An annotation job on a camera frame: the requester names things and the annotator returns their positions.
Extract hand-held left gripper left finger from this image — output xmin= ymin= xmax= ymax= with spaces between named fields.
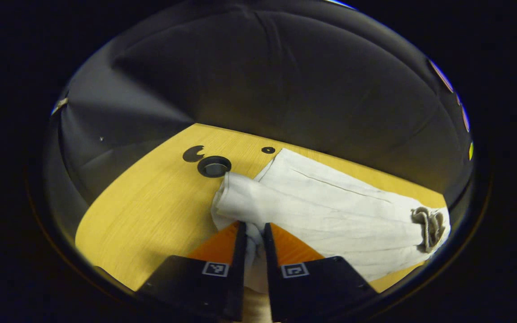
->
xmin=136 ymin=221 xmax=247 ymax=322

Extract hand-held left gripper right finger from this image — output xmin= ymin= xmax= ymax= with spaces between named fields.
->
xmin=264 ymin=222 xmax=379 ymax=323

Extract white jeans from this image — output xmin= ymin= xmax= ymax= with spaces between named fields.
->
xmin=210 ymin=148 xmax=451 ymax=294

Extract black grommet cap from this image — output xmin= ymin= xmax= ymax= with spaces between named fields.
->
xmin=182 ymin=145 xmax=205 ymax=163

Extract black backdrop cloth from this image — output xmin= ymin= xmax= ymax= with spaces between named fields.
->
xmin=45 ymin=0 xmax=474 ymax=234

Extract black table cable grommet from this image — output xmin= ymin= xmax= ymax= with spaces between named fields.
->
xmin=197 ymin=155 xmax=232 ymax=179

